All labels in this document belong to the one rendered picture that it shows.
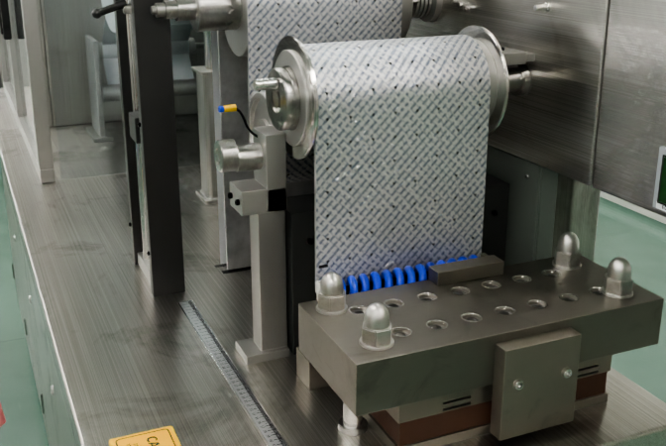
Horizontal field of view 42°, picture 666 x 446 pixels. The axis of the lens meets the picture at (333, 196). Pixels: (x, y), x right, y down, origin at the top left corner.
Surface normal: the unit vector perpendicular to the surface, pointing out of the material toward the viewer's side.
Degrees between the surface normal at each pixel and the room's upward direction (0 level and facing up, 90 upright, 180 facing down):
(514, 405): 90
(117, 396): 0
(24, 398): 0
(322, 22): 92
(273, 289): 90
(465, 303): 0
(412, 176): 90
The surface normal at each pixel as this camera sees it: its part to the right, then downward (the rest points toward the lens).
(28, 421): 0.00, -0.95
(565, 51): -0.92, 0.12
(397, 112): 0.40, 0.28
